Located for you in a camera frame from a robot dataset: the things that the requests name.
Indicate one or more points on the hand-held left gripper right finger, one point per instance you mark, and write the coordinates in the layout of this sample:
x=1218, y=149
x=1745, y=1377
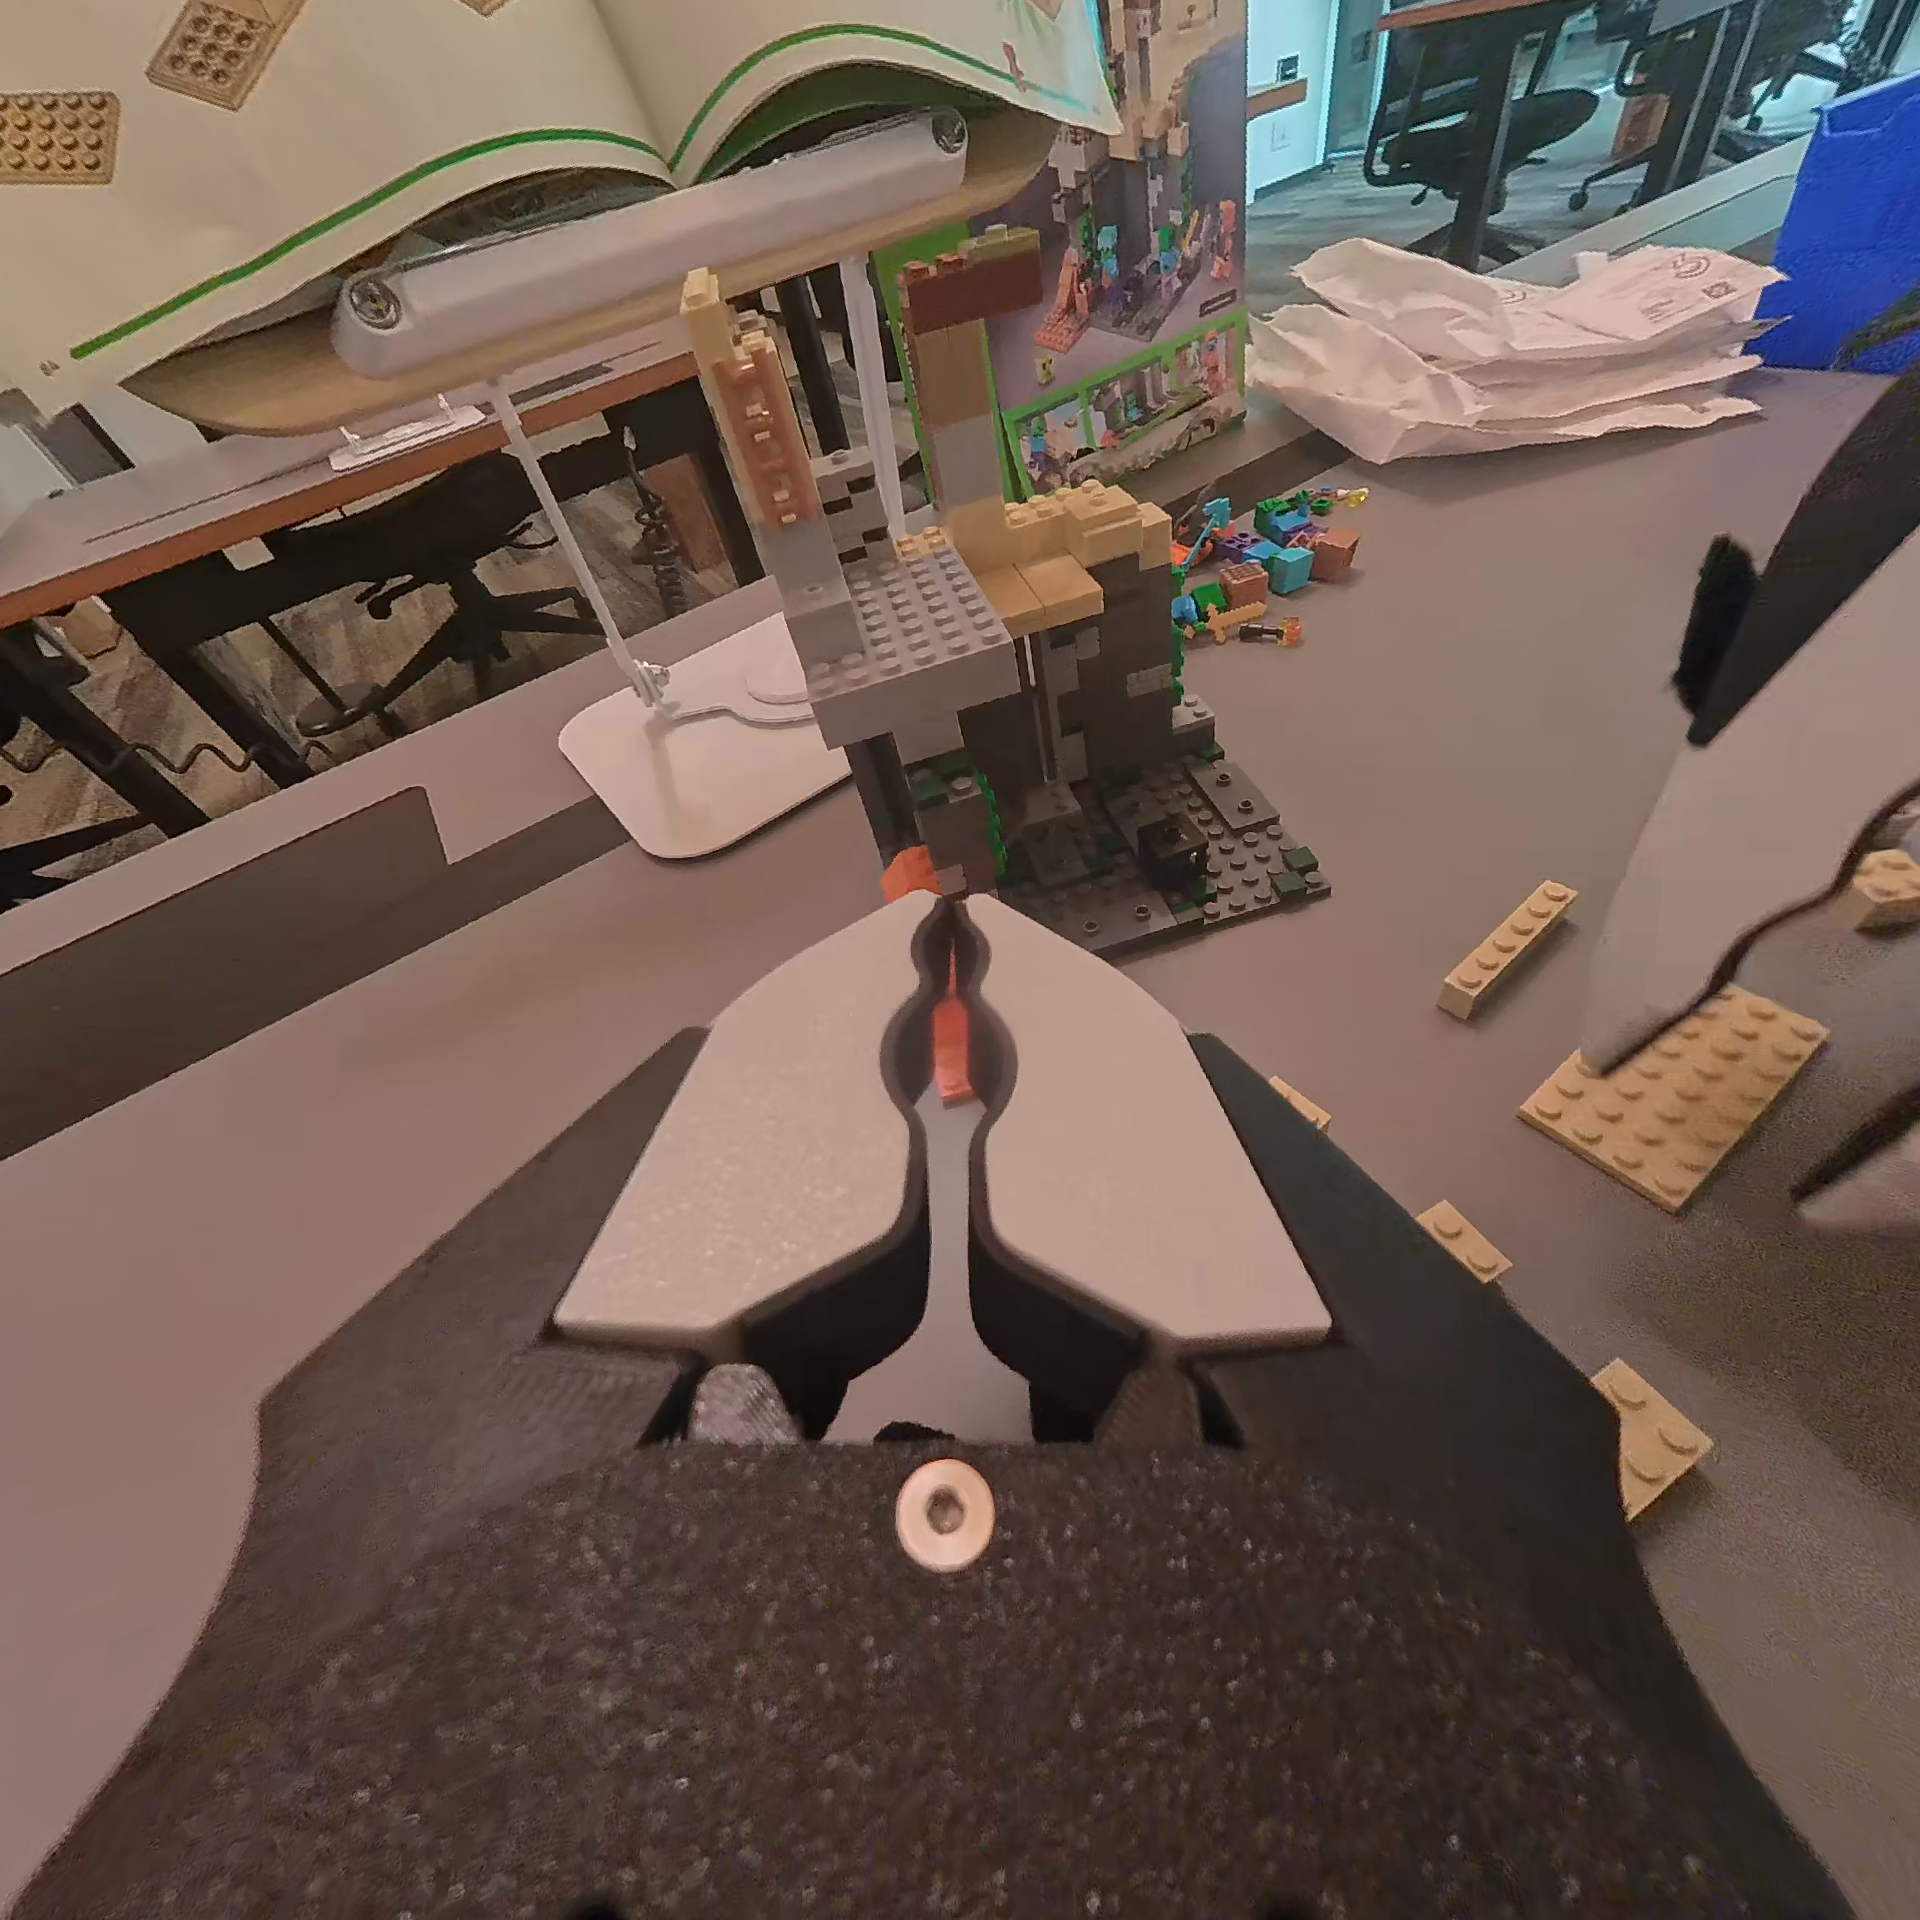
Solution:
x=1154, y=1184

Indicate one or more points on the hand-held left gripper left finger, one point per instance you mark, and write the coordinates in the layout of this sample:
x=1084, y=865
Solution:
x=721, y=1184

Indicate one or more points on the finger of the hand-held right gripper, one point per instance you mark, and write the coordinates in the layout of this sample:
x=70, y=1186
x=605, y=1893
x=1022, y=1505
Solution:
x=1874, y=1184
x=1723, y=839

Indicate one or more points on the tan two-stud plate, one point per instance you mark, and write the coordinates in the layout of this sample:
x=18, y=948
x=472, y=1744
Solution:
x=1886, y=887

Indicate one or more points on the large tan studded plate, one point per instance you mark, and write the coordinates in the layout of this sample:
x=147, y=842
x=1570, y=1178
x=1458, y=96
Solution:
x=1681, y=1102

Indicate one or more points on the small orange toy piece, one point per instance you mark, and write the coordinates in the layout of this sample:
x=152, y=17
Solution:
x=954, y=1036

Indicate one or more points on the tan two-by-four brick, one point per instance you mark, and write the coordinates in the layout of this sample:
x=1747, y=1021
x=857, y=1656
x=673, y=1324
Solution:
x=1467, y=1241
x=1650, y=1441
x=1301, y=1108

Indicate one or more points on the blue plastic bin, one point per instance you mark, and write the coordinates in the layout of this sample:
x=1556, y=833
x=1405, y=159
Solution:
x=1851, y=224

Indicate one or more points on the toy brick building model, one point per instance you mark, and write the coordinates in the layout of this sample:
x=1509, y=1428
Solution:
x=1078, y=705

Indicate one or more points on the neighbouring wood-edged desk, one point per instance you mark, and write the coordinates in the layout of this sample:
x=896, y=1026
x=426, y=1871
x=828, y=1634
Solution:
x=149, y=540

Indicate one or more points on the tan long narrow brick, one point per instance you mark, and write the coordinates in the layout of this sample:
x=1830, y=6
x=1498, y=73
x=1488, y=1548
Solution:
x=1506, y=949

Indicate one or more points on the white paper bags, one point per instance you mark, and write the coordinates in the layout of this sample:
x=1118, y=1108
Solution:
x=1499, y=359

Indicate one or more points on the white book stand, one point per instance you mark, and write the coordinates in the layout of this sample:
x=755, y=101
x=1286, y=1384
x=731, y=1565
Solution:
x=704, y=751

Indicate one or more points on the pile of small colourful bricks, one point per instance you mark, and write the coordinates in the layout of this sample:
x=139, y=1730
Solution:
x=1275, y=564

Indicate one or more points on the black office chair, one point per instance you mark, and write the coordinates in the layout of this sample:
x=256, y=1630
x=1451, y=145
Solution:
x=388, y=580
x=1477, y=129
x=1665, y=61

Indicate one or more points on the toy brick set box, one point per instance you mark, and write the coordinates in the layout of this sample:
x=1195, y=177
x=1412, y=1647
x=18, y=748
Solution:
x=1154, y=224

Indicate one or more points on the open instruction booklet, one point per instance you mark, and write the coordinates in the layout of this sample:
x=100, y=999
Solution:
x=376, y=90

